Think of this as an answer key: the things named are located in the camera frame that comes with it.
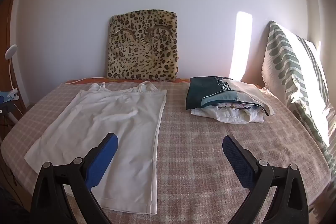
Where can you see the white camisole top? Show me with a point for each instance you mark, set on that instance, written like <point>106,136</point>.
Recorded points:
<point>115,119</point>

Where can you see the white clip lamp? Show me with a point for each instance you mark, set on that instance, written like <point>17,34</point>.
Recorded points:
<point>10,52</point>

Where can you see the green patterned white pillow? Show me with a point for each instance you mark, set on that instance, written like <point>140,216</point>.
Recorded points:
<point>294,69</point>

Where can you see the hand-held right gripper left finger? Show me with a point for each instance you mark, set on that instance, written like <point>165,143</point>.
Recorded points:
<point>103,158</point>

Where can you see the white folded garment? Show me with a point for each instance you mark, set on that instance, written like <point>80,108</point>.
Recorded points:
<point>231,116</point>

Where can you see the pink checked blanket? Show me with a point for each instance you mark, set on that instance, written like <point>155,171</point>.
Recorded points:
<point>199,150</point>

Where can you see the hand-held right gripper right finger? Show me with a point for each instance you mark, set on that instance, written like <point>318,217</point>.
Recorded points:
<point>237,161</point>

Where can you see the dark green printed folded garment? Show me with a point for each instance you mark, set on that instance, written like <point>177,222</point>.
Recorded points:
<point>210,92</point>

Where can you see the leopard print bag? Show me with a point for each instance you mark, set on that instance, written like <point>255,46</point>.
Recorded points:
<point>143,48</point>

